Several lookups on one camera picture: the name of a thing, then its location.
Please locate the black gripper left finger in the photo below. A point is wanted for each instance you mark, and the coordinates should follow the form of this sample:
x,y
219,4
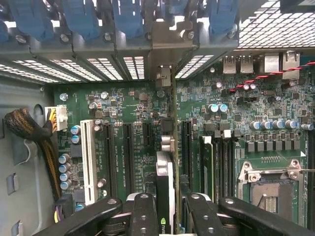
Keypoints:
x,y
144,216

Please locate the black open PC case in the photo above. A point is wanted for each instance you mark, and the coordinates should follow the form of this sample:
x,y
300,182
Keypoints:
x,y
98,52

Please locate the white power connector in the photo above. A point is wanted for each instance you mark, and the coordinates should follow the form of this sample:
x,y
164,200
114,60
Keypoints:
x,y
60,115

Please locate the short black expansion slot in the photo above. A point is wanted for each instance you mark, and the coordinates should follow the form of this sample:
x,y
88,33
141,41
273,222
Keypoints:
x,y
147,134

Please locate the white expansion slot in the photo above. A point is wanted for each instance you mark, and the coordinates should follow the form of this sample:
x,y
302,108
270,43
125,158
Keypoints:
x,y
88,159

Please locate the blue slot retention clip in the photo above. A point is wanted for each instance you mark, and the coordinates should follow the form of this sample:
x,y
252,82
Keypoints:
x,y
128,17
32,17
81,17
222,17
3,30

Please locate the RAM stick with white label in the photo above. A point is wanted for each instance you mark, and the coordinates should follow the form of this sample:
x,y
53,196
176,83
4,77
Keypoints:
x,y
206,169

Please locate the CPU socket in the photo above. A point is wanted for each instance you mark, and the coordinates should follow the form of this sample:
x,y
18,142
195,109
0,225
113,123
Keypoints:
x,y
270,196

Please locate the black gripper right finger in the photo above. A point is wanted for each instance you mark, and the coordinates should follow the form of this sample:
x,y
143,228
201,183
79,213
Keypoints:
x,y
204,218

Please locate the silver network port housing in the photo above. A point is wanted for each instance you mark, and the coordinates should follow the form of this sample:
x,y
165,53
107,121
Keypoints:
x,y
291,59

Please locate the thin metal locking lever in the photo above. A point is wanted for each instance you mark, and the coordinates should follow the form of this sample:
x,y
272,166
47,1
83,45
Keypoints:
x,y
308,170

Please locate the black RAM slot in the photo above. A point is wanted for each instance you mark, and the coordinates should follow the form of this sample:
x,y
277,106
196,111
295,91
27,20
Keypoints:
x,y
217,172
226,172
233,172

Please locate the green motherboard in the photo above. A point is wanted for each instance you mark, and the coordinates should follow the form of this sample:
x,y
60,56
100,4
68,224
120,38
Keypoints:
x,y
197,103

